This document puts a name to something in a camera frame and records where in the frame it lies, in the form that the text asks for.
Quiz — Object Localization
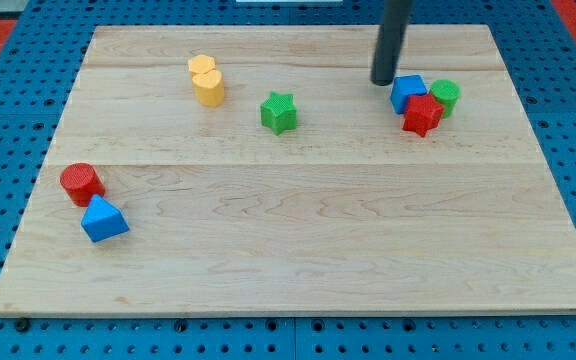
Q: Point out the red star block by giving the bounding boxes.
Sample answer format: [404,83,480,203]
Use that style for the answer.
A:
[402,93,444,137]

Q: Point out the yellow pentagon block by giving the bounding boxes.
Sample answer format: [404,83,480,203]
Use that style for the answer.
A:
[187,54,216,77]

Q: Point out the yellow heart block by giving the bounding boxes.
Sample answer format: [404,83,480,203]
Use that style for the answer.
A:
[192,69,225,107]

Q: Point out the blue cube block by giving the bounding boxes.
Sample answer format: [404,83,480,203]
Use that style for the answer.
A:
[390,74,428,114]

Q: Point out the red cylinder block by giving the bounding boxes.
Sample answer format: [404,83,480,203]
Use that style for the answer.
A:
[59,163,106,207]

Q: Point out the light wooden board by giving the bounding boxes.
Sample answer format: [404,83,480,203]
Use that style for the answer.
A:
[0,25,576,318]

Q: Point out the green star block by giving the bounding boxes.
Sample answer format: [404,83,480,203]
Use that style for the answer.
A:
[260,91,297,136]

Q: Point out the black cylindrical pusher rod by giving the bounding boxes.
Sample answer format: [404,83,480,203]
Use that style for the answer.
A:
[370,0,414,86]

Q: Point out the green cylinder block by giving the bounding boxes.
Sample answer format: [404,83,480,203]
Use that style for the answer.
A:
[430,79,461,118]

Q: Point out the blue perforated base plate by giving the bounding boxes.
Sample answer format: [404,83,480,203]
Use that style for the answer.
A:
[0,1,576,359]

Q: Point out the blue triangle block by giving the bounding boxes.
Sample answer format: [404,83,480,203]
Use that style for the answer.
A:
[80,194,130,243]

